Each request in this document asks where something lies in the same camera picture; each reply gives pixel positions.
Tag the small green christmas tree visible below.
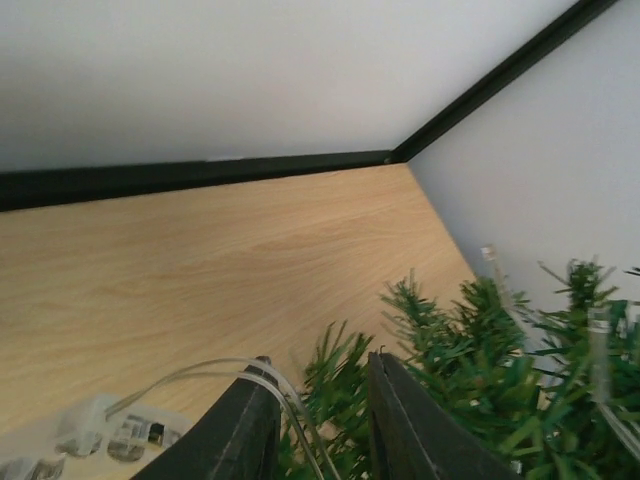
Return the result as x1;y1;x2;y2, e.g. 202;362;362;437
277;254;640;480

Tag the black enclosure frame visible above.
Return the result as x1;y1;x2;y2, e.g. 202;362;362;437
1;0;616;212

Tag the fairy light string wire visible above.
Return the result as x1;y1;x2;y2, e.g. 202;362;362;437
104;242;640;480

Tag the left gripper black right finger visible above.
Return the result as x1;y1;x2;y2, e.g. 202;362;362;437
368;353;519;480

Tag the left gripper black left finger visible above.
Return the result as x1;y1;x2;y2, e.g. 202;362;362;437
134;379;281;480

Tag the clear light battery box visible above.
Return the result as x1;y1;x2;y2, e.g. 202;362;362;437
1;394;193;480

